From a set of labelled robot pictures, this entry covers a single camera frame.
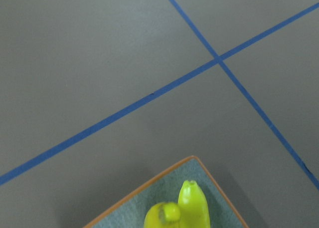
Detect yellow banana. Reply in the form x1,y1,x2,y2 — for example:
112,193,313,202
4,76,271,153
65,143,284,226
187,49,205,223
177,180,210,228
144,202,181,228

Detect grey square plate orange rim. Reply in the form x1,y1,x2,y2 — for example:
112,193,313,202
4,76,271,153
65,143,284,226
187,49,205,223
86,156,248,228

